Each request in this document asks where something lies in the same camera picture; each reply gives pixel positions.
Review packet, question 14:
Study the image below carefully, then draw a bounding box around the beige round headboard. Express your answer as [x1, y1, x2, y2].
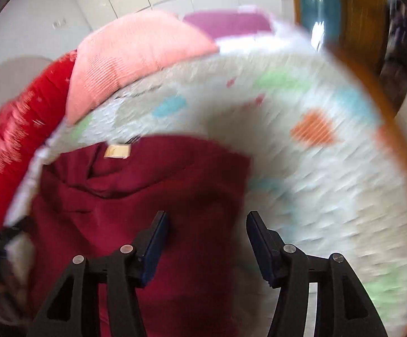
[0, 55, 55, 95]

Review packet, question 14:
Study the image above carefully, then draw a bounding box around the red floral bolster pillow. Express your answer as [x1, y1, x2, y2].
[0, 51, 76, 236]

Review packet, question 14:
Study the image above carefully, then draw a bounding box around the pink pillow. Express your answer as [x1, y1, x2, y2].
[66, 10, 218, 125]

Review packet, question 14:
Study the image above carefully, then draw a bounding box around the teal glass door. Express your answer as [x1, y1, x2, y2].
[300, 0, 342, 43]

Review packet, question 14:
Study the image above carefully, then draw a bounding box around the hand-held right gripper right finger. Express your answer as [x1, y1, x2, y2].
[246, 211, 388, 337]

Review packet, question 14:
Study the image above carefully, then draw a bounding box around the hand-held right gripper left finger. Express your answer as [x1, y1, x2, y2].
[26, 211, 171, 337]

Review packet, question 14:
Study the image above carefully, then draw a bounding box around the dark red sweatshirt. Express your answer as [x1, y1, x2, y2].
[28, 135, 253, 337]

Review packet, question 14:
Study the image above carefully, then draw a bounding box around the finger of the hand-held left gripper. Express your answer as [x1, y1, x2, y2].
[0, 216, 32, 250]

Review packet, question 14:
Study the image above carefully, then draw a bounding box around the wooden door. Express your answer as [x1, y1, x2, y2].
[344, 0, 390, 74]

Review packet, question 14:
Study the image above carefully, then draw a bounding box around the heart-patterned quilted bedspread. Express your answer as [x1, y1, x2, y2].
[3, 5, 407, 337]

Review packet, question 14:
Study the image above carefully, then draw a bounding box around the purple cloth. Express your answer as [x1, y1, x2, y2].
[183, 11, 272, 38]

